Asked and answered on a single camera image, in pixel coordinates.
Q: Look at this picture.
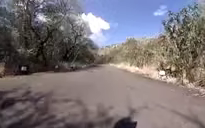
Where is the robot's own part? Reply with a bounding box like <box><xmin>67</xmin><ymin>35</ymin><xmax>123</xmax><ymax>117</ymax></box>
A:
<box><xmin>113</xmin><ymin>116</ymin><xmax>138</xmax><ymax>128</ymax></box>

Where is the bushy hillside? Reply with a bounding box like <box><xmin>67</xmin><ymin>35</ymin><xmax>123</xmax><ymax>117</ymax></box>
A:
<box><xmin>95</xmin><ymin>35</ymin><xmax>164</xmax><ymax>66</ymax></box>

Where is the row of dry bushes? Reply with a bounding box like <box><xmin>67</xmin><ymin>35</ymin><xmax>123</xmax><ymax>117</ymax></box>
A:
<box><xmin>123</xmin><ymin>2</ymin><xmax>205</xmax><ymax>88</ymax></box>

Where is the roadside marker stone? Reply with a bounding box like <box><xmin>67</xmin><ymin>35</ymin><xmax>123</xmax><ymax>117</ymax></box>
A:
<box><xmin>19</xmin><ymin>65</ymin><xmax>30</xmax><ymax>75</ymax></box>
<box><xmin>158</xmin><ymin>69</ymin><xmax>167</xmax><ymax>78</ymax></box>

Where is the row of bare trees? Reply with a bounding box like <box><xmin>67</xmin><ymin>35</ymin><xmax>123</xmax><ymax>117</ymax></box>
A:
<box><xmin>0</xmin><ymin>0</ymin><xmax>100</xmax><ymax>73</ymax></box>

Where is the dry grass verge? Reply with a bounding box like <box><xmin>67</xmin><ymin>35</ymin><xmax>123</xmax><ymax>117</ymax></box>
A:
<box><xmin>110</xmin><ymin>62</ymin><xmax>205</xmax><ymax>98</ymax></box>

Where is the grey asphalt road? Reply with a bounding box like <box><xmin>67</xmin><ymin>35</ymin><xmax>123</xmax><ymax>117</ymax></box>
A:
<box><xmin>0</xmin><ymin>63</ymin><xmax>205</xmax><ymax>128</ymax></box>

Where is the dry leafy verge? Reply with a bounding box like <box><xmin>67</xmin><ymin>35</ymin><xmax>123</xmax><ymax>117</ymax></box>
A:
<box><xmin>0</xmin><ymin>61</ymin><xmax>98</xmax><ymax>80</ymax></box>

